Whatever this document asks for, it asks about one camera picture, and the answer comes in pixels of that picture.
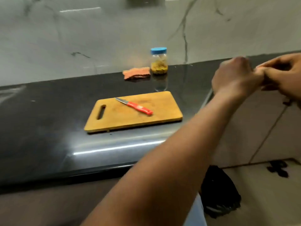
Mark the person's left hand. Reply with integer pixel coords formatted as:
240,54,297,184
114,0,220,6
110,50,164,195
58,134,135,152
211,56,265,99

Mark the person's right hand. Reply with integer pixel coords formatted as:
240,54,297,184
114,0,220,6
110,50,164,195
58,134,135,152
255,53,301,101

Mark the blue-lidded plastic jar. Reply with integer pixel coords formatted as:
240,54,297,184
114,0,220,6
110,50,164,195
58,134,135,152
150,47,169,75

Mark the red handled knife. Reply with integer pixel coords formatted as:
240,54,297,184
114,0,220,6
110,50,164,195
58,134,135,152
115,97,154,116

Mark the person's left forearm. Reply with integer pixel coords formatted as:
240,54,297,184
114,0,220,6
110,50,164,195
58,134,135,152
81,91,237,226

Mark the beige cabinet door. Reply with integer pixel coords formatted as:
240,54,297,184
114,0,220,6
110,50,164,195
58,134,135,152
207,88,301,169

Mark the wooden cutting board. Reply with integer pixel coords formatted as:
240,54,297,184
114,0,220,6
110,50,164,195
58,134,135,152
84,91,183,133

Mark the orange checked cloth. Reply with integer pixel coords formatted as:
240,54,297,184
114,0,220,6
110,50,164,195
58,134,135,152
122,67,151,80

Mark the black plastic bin bag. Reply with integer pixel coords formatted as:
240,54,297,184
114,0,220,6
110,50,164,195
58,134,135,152
200,165,242,219

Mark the steel sink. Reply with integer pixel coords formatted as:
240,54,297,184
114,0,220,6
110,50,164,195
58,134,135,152
0,85,27,104

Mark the beige lower cabinet front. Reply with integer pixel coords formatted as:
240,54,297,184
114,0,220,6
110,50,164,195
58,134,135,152
0,177,123,226

